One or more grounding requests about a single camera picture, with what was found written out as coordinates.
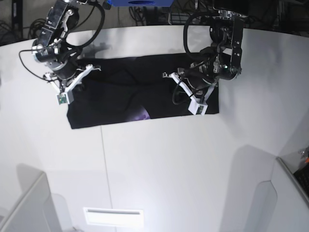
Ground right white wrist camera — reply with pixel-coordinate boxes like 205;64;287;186
56;91;74;105

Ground black T-shirt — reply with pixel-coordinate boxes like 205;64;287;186
66;53;220;130

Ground coiled black cables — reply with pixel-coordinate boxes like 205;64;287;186
28;18;46;39

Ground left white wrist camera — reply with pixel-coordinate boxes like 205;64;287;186
188;100;208;115

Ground blue box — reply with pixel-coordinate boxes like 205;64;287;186
107;0;174;7

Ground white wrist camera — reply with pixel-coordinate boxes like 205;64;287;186
56;91;74;105
188;100;208;115

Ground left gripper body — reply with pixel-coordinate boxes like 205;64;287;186
177;64;218;99

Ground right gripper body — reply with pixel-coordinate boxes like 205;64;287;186
43;61;83;93

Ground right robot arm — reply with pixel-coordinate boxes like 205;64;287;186
29;0;105;94

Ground black keyboard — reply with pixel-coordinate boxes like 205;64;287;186
294;163;309;196

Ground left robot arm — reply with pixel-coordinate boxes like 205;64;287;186
172;0;249;105

